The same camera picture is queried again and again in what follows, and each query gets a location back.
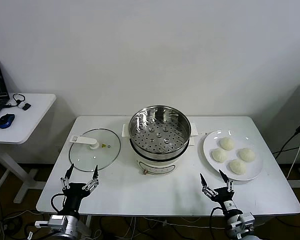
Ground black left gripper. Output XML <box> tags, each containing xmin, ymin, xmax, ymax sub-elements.
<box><xmin>59</xmin><ymin>163</ymin><xmax>101</xmax><ymax>214</ymax></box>

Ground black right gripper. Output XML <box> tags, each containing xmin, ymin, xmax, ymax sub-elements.
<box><xmin>199</xmin><ymin>169</ymin><xmax>239</xmax><ymax>214</ymax></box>

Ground white steamed baozi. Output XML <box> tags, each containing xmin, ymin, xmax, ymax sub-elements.
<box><xmin>219</xmin><ymin>136</ymin><xmax>236</xmax><ymax>152</ymax></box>
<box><xmin>237</xmin><ymin>147</ymin><xmax>256</xmax><ymax>162</ymax></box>
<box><xmin>211</xmin><ymin>148</ymin><xmax>228</xmax><ymax>163</ymax></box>
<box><xmin>228</xmin><ymin>159</ymin><xmax>248</xmax><ymax>175</ymax></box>

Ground stainless steel steamer basket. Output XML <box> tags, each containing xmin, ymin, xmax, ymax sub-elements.
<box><xmin>128</xmin><ymin>105</ymin><xmax>192</xmax><ymax>154</ymax></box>

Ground white round plate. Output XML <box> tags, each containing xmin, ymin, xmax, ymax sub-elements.
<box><xmin>202</xmin><ymin>129</ymin><xmax>264</xmax><ymax>181</ymax></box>

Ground white side table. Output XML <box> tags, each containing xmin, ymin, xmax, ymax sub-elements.
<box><xmin>0</xmin><ymin>93</ymin><xmax>57</xmax><ymax>204</ymax></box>

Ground blue computer mouse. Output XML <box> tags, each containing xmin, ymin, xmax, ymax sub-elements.
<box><xmin>0</xmin><ymin>113</ymin><xmax>16</xmax><ymax>129</ymax></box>

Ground glass lid with white handle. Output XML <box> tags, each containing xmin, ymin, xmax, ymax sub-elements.
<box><xmin>68</xmin><ymin>128</ymin><xmax>122</xmax><ymax>173</ymax></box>

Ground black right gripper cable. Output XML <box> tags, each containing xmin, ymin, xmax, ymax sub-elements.
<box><xmin>209</xmin><ymin>206</ymin><xmax>227</xmax><ymax>240</ymax></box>

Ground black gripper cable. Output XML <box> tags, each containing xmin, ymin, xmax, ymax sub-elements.
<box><xmin>50</xmin><ymin>193</ymin><xmax>66</xmax><ymax>213</ymax></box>
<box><xmin>209</xmin><ymin>206</ymin><xmax>227</xmax><ymax>240</ymax></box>

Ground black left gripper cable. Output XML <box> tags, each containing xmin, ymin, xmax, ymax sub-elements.
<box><xmin>50</xmin><ymin>193</ymin><xmax>66</xmax><ymax>213</ymax></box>

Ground white hanging cable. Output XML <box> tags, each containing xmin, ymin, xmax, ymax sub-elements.
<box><xmin>287</xmin><ymin>131</ymin><xmax>300</xmax><ymax>180</ymax></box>

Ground thin black looped cable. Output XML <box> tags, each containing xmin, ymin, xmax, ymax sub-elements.
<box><xmin>3</xmin><ymin>93</ymin><xmax>26</xmax><ymax>109</ymax></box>

